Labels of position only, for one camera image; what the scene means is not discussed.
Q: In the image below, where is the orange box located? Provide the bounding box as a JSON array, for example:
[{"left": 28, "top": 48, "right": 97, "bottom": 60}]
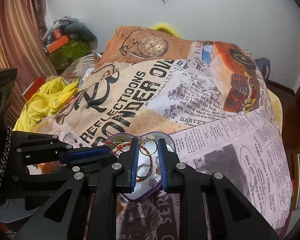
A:
[{"left": 47, "top": 35, "right": 69, "bottom": 54}]

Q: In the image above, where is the red braided cord bracelet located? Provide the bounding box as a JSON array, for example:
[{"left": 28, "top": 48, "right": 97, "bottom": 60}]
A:
[{"left": 105, "top": 141, "right": 153, "bottom": 183}]

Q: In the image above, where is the striped cloth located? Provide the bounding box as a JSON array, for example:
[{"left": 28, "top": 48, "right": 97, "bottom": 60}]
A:
[{"left": 61, "top": 53, "right": 102, "bottom": 79}]

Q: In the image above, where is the brown wooden door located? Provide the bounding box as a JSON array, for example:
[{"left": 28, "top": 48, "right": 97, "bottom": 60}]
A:
[{"left": 282, "top": 86, "right": 300, "bottom": 155}]

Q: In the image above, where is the green patterned bag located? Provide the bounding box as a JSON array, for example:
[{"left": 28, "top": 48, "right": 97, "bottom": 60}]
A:
[{"left": 49, "top": 39, "right": 91, "bottom": 70}]

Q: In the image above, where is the yellow garment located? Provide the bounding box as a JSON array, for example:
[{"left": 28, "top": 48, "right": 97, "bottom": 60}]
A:
[{"left": 13, "top": 77, "right": 79, "bottom": 132}]

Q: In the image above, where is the gold ring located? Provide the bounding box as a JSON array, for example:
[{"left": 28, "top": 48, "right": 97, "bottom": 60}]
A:
[{"left": 139, "top": 138, "right": 158, "bottom": 157}]

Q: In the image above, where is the striped brown curtain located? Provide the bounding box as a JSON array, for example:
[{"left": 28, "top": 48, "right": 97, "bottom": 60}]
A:
[{"left": 0, "top": 0, "right": 56, "bottom": 124}]

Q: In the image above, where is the yellow hoop behind bed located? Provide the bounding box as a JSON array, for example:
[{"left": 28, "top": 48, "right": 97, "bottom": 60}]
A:
[{"left": 152, "top": 23, "right": 180, "bottom": 38}]

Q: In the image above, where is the dark blue bag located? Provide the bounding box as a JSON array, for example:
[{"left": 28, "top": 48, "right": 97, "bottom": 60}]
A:
[{"left": 255, "top": 57, "right": 270, "bottom": 83}]

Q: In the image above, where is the newspaper print bed quilt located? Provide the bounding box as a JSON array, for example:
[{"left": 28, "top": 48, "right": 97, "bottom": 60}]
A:
[{"left": 32, "top": 26, "right": 293, "bottom": 234}]

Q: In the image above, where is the red box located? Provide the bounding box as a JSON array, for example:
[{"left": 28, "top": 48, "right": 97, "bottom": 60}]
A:
[{"left": 22, "top": 76, "right": 45, "bottom": 101}]

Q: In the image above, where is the purple heart-shaped tin box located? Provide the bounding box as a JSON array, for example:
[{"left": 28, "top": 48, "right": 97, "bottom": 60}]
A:
[{"left": 105, "top": 132, "right": 175, "bottom": 202}]

